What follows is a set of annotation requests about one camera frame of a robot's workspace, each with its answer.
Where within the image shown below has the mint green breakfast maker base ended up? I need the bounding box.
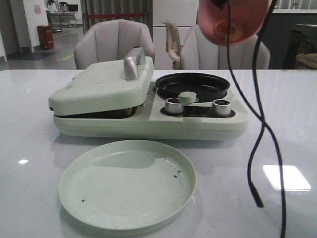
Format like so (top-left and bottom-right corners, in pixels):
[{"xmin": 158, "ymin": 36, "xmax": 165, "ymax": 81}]
[{"xmin": 53, "ymin": 82, "xmax": 249, "ymax": 140}]

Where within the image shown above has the red fire extinguisher box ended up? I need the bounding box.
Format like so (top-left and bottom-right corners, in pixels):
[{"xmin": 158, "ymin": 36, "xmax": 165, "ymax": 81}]
[{"xmin": 37, "ymin": 25, "xmax": 54, "ymax": 50}]

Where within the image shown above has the silver control knob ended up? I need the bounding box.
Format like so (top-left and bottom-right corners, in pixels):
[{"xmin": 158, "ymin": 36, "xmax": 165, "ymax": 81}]
[
  {"xmin": 164, "ymin": 98, "xmax": 184, "ymax": 115},
  {"xmin": 211, "ymin": 99, "xmax": 231, "ymax": 117}
]

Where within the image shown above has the white cabinet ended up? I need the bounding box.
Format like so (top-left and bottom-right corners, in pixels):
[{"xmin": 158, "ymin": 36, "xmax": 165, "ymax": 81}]
[{"xmin": 153, "ymin": 0, "xmax": 199, "ymax": 70}]

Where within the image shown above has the grey upholstered chair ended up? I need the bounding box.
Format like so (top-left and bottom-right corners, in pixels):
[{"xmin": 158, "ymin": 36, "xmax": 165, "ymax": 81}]
[
  {"xmin": 74, "ymin": 19, "xmax": 155, "ymax": 69},
  {"xmin": 180, "ymin": 25, "xmax": 257, "ymax": 70}
]

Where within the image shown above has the left grey upholstered chair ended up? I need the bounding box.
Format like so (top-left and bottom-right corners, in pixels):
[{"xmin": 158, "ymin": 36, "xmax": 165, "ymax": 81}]
[{"xmin": 74, "ymin": 19, "xmax": 155, "ymax": 69}]

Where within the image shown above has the bread slice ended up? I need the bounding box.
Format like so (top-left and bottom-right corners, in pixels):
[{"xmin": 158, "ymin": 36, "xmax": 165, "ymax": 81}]
[{"xmin": 87, "ymin": 107, "xmax": 135, "ymax": 119}]

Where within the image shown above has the pink bowl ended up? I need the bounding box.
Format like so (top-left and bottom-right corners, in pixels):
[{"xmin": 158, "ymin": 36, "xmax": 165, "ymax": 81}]
[{"xmin": 198, "ymin": 0, "xmax": 270, "ymax": 46}]

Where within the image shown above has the right grey upholstered chair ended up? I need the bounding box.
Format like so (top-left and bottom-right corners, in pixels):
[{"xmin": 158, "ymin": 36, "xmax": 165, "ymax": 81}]
[{"xmin": 180, "ymin": 25, "xmax": 257, "ymax": 70}]

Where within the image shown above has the left silver control knob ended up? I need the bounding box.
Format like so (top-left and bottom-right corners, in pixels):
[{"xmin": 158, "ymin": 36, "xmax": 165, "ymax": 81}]
[{"xmin": 164, "ymin": 98, "xmax": 184, "ymax": 115}]

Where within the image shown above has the black round frying pan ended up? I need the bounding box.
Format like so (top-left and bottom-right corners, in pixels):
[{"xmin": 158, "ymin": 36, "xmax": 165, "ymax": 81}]
[{"xmin": 156, "ymin": 72, "xmax": 230, "ymax": 103}]

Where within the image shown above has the mint green round plate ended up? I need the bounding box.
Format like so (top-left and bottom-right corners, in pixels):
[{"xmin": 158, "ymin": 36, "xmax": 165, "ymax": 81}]
[{"xmin": 59, "ymin": 140, "xmax": 196, "ymax": 232}]

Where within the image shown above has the dark grey counter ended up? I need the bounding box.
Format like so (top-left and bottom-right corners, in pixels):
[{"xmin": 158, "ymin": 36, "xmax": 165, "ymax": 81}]
[{"xmin": 262, "ymin": 13, "xmax": 317, "ymax": 69}]

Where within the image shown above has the mint green breakfast maker lid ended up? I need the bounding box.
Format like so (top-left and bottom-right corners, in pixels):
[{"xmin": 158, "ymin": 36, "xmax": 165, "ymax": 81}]
[{"xmin": 48, "ymin": 47, "xmax": 154, "ymax": 119}]

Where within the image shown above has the beige office chair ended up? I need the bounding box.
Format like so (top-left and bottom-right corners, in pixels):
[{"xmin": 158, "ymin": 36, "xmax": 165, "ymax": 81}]
[{"xmin": 161, "ymin": 20, "xmax": 182, "ymax": 70}]

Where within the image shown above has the right silver control knob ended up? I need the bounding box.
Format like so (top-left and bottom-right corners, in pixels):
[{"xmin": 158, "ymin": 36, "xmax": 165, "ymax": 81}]
[{"xmin": 211, "ymin": 99, "xmax": 231, "ymax": 117}]

